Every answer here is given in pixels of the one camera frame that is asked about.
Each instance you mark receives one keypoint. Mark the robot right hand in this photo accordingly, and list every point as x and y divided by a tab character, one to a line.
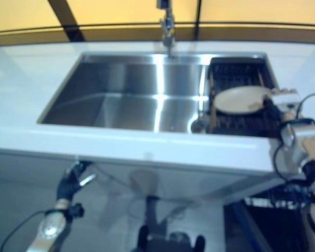
283	101

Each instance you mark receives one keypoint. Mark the black robot right foot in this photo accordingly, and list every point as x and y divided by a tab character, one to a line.
200	244

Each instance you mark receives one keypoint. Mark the stainless steel sink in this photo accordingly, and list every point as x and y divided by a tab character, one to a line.
120	94

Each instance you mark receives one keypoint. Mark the cream ceramic plate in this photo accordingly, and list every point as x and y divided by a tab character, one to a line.
236	99

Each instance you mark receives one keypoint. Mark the chrome gooseneck kitchen faucet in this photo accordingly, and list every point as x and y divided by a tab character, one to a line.
168	26

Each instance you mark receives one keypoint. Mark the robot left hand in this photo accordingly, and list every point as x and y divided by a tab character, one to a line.
65	187

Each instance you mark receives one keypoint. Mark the black robot left foot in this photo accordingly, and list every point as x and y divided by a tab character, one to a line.
143	237

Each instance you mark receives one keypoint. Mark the black robot foot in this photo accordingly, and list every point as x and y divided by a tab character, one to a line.
200	244
143	237

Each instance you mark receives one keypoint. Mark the grey cabinet door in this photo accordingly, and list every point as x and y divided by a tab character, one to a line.
29	162
194	181
120	176

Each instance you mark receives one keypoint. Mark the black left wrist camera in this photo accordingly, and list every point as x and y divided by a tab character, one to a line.
76	210

